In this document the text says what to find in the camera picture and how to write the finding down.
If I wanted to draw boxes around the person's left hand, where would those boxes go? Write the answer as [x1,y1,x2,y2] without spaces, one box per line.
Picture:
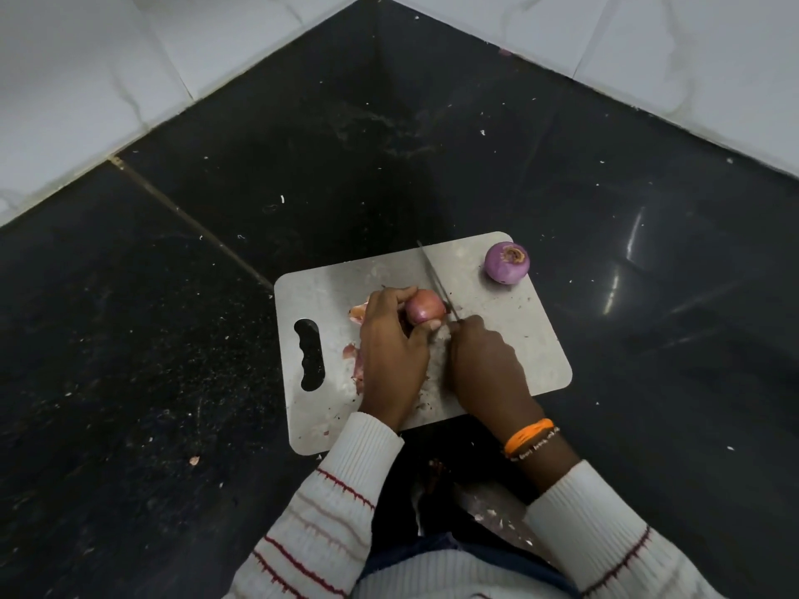
[357,285,444,433]

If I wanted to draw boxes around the person's right hand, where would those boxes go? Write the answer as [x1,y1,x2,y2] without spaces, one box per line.
[444,314,546,445]

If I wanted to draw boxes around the purple onion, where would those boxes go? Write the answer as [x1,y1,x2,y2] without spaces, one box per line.
[484,241,531,286]
[404,289,448,328]

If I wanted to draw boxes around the black handled kitchen knife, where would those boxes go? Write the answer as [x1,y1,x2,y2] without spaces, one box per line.
[416,240,464,324]

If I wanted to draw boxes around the person's right forearm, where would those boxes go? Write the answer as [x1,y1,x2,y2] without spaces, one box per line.
[505,429,728,599]

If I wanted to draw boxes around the person's left forearm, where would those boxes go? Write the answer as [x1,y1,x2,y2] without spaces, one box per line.
[224,411,405,599]

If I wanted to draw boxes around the steel cutting board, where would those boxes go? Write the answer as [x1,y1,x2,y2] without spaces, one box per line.
[274,230,573,457]

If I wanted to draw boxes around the orange thread wristband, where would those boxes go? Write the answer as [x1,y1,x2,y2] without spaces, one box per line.
[503,418,555,458]

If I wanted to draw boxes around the blue denim trousers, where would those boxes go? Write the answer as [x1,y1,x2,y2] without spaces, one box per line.
[360,531,582,599]

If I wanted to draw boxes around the white red striped sweater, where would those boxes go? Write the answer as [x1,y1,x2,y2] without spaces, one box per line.
[352,548,578,599]

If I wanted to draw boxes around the beaded bracelet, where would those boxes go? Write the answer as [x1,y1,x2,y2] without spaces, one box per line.
[509,427,562,463]

